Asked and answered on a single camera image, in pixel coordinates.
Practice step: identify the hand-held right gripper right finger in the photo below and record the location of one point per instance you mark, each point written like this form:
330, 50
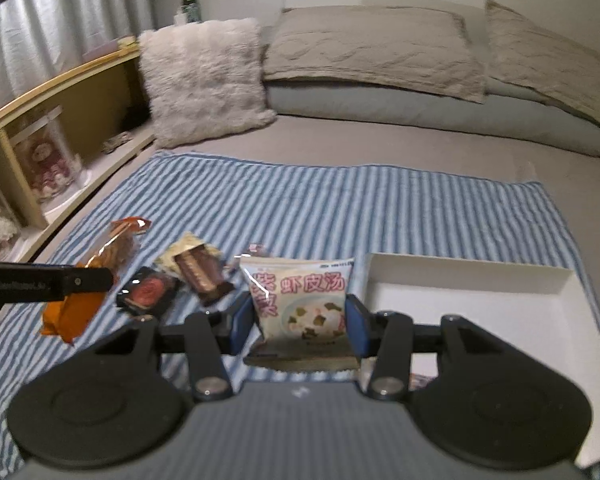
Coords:
356, 327

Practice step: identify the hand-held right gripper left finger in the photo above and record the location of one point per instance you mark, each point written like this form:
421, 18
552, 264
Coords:
242, 325

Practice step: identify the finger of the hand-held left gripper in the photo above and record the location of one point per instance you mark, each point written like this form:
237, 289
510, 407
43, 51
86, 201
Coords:
92, 280

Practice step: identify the orange clear fried snack packet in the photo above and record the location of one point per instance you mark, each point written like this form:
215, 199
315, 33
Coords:
72, 317

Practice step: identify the white soup packet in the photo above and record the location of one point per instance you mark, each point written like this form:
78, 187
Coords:
300, 305

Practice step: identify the cream snack packet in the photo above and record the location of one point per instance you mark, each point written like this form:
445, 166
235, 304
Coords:
180, 252

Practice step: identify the white cardboard box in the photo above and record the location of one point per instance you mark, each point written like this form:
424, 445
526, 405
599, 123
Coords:
480, 290

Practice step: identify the dark round pastry pack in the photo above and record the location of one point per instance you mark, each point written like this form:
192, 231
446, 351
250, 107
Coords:
147, 291

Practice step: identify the brown wafer pack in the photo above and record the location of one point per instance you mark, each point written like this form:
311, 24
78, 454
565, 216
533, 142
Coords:
200, 275

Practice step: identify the small pink packet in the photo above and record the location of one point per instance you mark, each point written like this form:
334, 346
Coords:
256, 249

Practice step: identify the wooden bedside shelf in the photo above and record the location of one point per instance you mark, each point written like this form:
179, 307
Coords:
22, 185

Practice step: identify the red doll in clear case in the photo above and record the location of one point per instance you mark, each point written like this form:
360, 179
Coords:
42, 160

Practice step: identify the blue white striped blanket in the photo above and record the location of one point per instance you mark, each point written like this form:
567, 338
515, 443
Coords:
330, 200

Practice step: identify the small lace item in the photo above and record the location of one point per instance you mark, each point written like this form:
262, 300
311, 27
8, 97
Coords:
116, 143

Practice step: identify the folded grey duvet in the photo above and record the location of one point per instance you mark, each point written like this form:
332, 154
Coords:
380, 105

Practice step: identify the fluffy white pillow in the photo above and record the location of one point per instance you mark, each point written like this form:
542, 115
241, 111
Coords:
205, 80

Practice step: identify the grey curtain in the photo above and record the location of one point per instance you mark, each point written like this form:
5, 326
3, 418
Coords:
40, 25

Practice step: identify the beige quilted pillow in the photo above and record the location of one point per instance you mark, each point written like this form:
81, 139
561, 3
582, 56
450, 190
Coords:
540, 55
370, 55

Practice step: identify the white charger plug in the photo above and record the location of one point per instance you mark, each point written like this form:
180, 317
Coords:
180, 17

